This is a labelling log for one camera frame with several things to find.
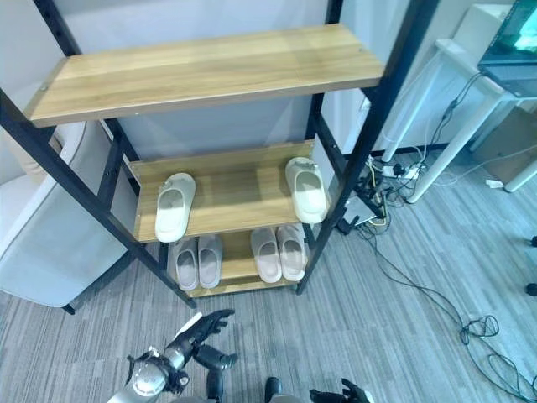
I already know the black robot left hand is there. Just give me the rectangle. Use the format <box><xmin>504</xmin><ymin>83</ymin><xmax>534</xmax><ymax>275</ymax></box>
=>
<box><xmin>175</xmin><ymin>309</ymin><xmax>239</xmax><ymax>371</ymax></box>

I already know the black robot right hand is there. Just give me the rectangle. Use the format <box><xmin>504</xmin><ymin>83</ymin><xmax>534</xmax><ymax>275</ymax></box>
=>
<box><xmin>309</xmin><ymin>377</ymin><xmax>373</xmax><ymax>403</ymax></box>

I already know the dark robot left foot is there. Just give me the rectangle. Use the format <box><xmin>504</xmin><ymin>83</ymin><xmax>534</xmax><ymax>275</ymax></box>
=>
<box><xmin>206</xmin><ymin>368</ymin><xmax>228</xmax><ymax>403</ymax></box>

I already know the dark robot foot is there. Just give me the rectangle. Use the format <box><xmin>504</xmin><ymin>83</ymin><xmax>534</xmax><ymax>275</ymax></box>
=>
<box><xmin>206</xmin><ymin>368</ymin><xmax>228</xmax><ymax>403</ymax></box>
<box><xmin>264</xmin><ymin>376</ymin><xmax>283</xmax><ymax>403</ymax></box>

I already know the light grey slipper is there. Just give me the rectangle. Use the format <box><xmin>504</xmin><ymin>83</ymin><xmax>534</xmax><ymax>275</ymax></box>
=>
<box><xmin>196</xmin><ymin>234</ymin><xmax>224</xmax><ymax>290</ymax></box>
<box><xmin>170</xmin><ymin>238</ymin><xmax>200</xmax><ymax>292</ymax></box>

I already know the dark robot right foot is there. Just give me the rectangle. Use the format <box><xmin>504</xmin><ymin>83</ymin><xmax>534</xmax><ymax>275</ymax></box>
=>
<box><xmin>264</xmin><ymin>376</ymin><xmax>283</xmax><ymax>403</ymax></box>

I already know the short wooden shelf board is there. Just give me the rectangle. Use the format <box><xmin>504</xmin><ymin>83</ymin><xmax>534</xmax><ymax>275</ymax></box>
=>
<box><xmin>167</xmin><ymin>228</ymin><xmax>312</xmax><ymax>299</ymax></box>

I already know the beige pink slipper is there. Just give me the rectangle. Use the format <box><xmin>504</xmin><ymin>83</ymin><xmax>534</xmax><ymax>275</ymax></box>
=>
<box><xmin>275</xmin><ymin>223</ymin><xmax>308</xmax><ymax>282</ymax></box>
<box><xmin>249</xmin><ymin>227</ymin><xmax>284</xmax><ymax>284</ymax></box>

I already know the cream white slipper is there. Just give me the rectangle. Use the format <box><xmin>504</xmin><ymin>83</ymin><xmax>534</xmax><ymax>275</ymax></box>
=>
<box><xmin>154</xmin><ymin>172</ymin><xmax>197</xmax><ymax>243</ymax></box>
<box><xmin>284</xmin><ymin>156</ymin><xmax>330</xmax><ymax>224</ymax></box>

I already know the medium wooden shelf board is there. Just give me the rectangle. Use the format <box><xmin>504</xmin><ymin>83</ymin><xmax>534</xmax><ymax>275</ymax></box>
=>
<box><xmin>128</xmin><ymin>140</ymin><xmax>332</xmax><ymax>244</ymax></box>

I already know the white upholstered chair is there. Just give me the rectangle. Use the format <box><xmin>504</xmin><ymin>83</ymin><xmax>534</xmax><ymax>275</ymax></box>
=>
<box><xmin>0</xmin><ymin>120</ymin><xmax>130</xmax><ymax>316</ymax></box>

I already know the silver flat network device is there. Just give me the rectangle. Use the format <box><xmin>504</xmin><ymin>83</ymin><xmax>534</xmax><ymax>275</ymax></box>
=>
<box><xmin>342</xmin><ymin>194</ymin><xmax>389</xmax><ymax>228</ymax></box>

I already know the white power strip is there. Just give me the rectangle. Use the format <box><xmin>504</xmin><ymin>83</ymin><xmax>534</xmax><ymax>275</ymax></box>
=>
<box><xmin>378</xmin><ymin>162</ymin><xmax>425</xmax><ymax>181</ymax></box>

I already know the long wooden shelf board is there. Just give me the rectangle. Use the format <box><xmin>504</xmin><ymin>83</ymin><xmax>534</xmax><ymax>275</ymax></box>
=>
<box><xmin>18</xmin><ymin>23</ymin><xmax>387</xmax><ymax>129</ymax></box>

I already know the brown cardboard box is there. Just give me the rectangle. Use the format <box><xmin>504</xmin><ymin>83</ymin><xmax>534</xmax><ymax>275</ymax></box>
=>
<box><xmin>472</xmin><ymin>99</ymin><xmax>537</xmax><ymax>182</ymax></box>

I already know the white desk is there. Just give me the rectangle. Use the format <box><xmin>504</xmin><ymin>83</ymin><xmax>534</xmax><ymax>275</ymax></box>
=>
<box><xmin>379</xmin><ymin>37</ymin><xmax>537</xmax><ymax>206</ymax></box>

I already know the open laptop computer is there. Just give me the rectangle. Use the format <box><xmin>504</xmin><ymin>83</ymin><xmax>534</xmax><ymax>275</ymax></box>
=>
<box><xmin>477</xmin><ymin>0</ymin><xmax>537</xmax><ymax>97</ymax></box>

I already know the long black floor cable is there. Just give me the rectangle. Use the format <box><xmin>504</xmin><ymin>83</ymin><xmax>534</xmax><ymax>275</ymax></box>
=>
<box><xmin>359</xmin><ymin>224</ymin><xmax>537</xmax><ymax>402</ymax></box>

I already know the white cable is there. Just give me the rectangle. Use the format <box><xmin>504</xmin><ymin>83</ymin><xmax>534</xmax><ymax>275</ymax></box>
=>
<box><xmin>434</xmin><ymin>144</ymin><xmax>537</xmax><ymax>188</ymax></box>

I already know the black metal shoe rack frame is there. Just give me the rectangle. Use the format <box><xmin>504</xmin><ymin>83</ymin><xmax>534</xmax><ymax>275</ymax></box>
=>
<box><xmin>0</xmin><ymin>0</ymin><xmax>441</xmax><ymax>311</ymax></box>

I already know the black hanging desk cable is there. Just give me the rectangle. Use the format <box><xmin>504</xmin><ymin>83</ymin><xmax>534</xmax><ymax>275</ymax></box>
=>
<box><xmin>430</xmin><ymin>71</ymin><xmax>487</xmax><ymax>169</ymax></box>

